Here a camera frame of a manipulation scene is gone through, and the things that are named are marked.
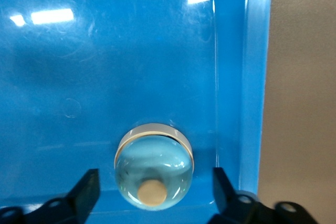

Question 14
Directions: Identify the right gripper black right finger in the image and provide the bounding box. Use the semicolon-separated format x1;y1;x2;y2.
209;167;320;224

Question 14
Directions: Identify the blue plastic tray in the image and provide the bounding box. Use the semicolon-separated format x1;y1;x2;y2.
0;0;274;224

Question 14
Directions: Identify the brown table mat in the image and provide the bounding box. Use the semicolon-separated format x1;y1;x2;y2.
258;0;336;224

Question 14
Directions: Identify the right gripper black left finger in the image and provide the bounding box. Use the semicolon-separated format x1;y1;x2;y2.
0;168;101;224

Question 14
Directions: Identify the blue bell with beige base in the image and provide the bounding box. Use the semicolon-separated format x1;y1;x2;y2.
114;122;195;211

